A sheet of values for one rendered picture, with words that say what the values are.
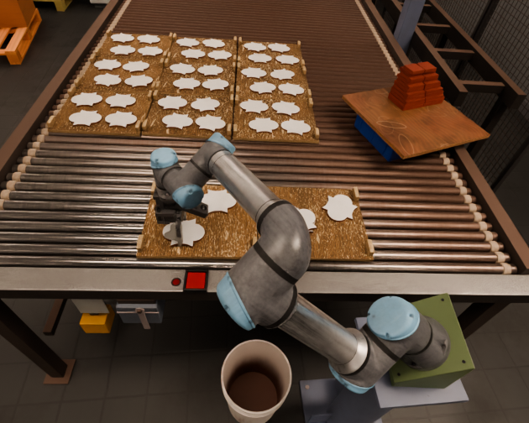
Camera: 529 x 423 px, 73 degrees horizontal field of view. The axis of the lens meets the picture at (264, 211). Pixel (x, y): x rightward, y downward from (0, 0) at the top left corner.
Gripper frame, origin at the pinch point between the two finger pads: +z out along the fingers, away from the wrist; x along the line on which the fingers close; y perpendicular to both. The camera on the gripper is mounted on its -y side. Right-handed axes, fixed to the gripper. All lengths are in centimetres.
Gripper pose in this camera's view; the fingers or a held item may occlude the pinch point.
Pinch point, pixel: (183, 232)
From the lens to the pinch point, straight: 129.2
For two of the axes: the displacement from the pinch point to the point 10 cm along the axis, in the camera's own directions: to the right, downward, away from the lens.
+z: -0.6, 6.6, 7.4
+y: -10.0, -0.2, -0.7
